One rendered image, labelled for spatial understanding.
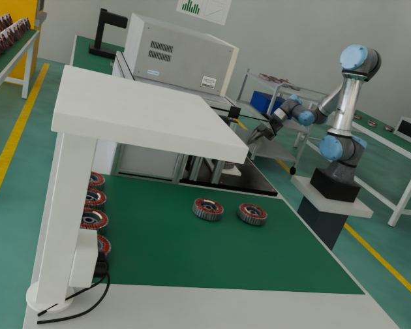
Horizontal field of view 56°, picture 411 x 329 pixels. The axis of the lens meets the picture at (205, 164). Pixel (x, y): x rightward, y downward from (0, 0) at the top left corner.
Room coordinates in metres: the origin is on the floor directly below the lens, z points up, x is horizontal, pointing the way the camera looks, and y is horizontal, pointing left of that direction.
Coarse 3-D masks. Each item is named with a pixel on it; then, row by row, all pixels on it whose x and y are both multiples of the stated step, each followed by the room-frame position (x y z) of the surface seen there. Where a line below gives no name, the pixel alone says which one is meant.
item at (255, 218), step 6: (246, 204) 1.39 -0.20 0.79; (252, 204) 1.41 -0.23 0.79; (240, 210) 1.34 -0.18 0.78; (246, 210) 1.34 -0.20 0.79; (252, 210) 1.39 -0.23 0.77; (258, 210) 1.38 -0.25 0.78; (240, 216) 1.33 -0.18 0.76; (246, 216) 1.31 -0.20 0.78; (252, 216) 1.31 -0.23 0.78; (258, 216) 1.32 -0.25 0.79; (264, 216) 1.34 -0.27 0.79; (246, 222) 1.31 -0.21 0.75; (252, 222) 1.31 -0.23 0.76; (258, 222) 1.31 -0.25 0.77; (264, 222) 1.34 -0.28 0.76
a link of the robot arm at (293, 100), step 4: (292, 96) 2.12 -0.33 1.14; (296, 96) 2.11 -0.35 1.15; (288, 100) 2.12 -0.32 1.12; (292, 100) 2.11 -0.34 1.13; (296, 100) 2.10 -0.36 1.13; (300, 100) 2.11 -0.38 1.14; (284, 104) 2.11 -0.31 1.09; (288, 104) 2.10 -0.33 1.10; (292, 104) 2.09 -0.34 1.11; (280, 108) 2.15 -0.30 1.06; (284, 108) 2.09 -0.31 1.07; (288, 108) 2.09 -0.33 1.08; (284, 112) 2.09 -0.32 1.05; (288, 112) 2.09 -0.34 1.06; (288, 116) 2.10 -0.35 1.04
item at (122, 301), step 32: (96, 160) 1.45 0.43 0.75; (96, 288) 0.75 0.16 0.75; (128, 288) 0.78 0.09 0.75; (160, 288) 0.82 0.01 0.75; (192, 288) 0.86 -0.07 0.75; (32, 320) 0.61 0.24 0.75; (96, 320) 0.66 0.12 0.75; (128, 320) 0.68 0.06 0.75; (160, 320) 0.71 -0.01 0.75; (192, 320) 0.74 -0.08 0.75; (224, 320) 0.78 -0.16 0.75; (256, 320) 0.81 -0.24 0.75; (288, 320) 0.85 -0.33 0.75; (320, 320) 0.89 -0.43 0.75; (352, 320) 0.94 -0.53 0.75; (384, 320) 0.98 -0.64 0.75
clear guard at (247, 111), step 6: (246, 108) 1.81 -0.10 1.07; (252, 108) 1.86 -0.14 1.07; (240, 114) 1.64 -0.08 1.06; (246, 114) 1.68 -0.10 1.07; (252, 114) 1.72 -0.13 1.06; (258, 114) 1.76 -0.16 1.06; (258, 120) 1.88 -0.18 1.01; (264, 120) 1.69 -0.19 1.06; (264, 126) 1.83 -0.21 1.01; (270, 126) 1.71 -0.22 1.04
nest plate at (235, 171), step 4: (208, 160) 1.76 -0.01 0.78; (208, 164) 1.72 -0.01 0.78; (212, 164) 1.72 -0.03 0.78; (212, 168) 1.67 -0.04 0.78; (232, 168) 1.75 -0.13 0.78; (236, 168) 1.77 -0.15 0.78; (224, 172) 1.69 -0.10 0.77; (228, 172) 1.70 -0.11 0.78; (232, 172) 1.70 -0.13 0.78; (236, 172) 1.72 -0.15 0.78; (240, 172) 1.73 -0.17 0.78
